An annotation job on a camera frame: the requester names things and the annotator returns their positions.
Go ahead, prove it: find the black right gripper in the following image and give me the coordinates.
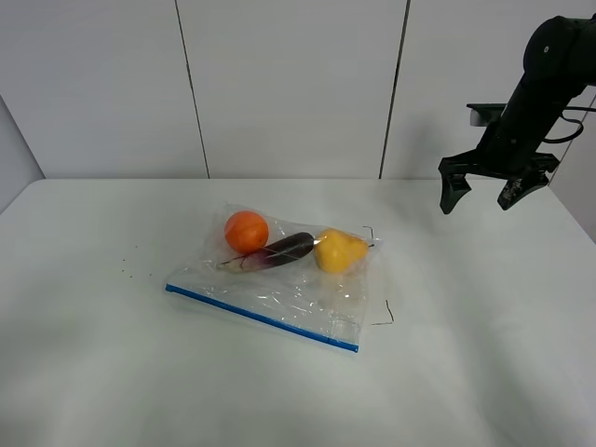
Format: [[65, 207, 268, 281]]
[[439, 121, 560, 214]]

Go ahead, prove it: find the clear blue-zip file bag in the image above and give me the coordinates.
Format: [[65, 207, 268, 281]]
[[165, 204, 381, 352]]

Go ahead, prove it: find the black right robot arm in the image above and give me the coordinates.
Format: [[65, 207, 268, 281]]
[[439, 16, 595, 214]]

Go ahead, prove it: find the yellow pear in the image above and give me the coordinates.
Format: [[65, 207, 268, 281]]
[[314, 228, 375, 275]]

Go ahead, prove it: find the purple eggplant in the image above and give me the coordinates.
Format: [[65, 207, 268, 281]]
[[217, 232, 315, 274]]

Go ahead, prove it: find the orange fruit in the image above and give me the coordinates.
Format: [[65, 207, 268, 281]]
[[224, 210, 269, 254]]

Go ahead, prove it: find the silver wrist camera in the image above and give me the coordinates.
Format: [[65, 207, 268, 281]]
[[467, 103, 506, 128]]

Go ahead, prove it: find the black cable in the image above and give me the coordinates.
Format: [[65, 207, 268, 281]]
[[542, 92, 596, 143]]

